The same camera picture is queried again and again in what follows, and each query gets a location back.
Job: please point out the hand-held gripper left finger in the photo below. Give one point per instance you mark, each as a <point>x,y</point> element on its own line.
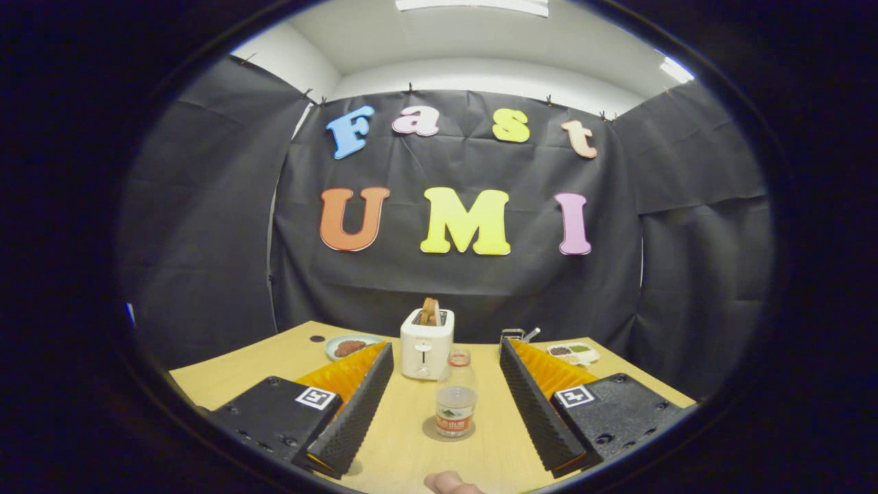
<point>357,412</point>

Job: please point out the brown toast slice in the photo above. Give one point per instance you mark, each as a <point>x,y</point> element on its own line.
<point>429,312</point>

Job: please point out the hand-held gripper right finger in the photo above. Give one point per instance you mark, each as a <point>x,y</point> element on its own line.
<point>535,412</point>

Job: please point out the clear plastic juice bottle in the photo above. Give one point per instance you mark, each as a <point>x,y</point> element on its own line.
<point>455,405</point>

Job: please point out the wooden table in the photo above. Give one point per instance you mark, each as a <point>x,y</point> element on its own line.
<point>405,439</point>

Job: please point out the pale green plate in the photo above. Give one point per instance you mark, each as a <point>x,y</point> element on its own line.
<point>332,348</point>

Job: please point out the small ceiling light panel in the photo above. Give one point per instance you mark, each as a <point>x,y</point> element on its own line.
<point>677,70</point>

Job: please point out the large ceiling light panel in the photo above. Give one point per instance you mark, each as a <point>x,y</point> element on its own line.
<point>473,5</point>

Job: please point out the brown round coaster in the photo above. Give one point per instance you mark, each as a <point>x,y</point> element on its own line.
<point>429,431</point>

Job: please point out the brown meat piece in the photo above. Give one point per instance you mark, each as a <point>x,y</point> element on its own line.
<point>359,344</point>
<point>343,348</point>

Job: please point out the white compartment food tray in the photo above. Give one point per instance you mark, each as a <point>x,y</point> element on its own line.
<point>573,351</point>

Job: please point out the white toaster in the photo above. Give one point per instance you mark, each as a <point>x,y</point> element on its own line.
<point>425,357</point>

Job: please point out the black backdrop cloth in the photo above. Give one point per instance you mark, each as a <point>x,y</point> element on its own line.
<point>446,288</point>

